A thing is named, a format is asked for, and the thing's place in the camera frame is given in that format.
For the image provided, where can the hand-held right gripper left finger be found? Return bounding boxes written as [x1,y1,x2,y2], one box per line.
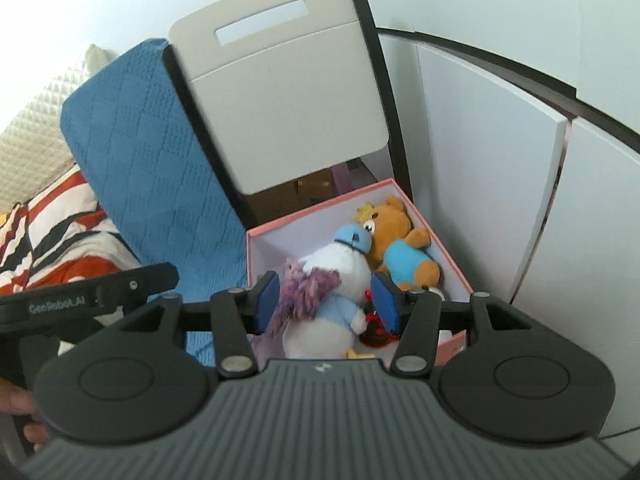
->
[112,271,281,376]

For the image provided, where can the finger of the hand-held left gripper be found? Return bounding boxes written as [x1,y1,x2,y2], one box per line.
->
[95,262,180,326]

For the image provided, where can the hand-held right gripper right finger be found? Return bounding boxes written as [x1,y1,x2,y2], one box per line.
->
[371,271,543,375]

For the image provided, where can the pink purple plush toy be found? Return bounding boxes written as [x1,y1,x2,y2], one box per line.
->
[250,259,342,350]

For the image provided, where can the brown teddy bear plush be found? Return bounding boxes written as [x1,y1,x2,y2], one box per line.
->
[356,197,446,302]

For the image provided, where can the white duck plush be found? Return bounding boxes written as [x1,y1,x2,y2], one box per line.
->
[282,224,376,360]

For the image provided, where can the pink cardboard box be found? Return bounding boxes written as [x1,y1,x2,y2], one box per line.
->
[246,178,475,367]

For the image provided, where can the person's left hand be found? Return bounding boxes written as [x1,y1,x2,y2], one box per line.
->
[0,380,48,443]

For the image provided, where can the red black toy figure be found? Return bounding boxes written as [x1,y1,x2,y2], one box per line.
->
[359,287,401,349]

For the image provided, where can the striped blanket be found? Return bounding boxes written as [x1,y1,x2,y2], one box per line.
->
[0,165,146,357]

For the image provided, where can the blue quilted cushion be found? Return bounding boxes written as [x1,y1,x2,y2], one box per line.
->
[60,37,249,367]

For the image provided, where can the brown cardboard box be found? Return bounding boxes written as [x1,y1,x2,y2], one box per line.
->
[297,172,336,207]

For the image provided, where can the cream quilted headboard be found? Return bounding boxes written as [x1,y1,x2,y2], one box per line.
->
[0,44,108,211]

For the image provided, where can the white chair with black frame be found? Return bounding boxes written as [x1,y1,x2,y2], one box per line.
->
[162,0,413,229]

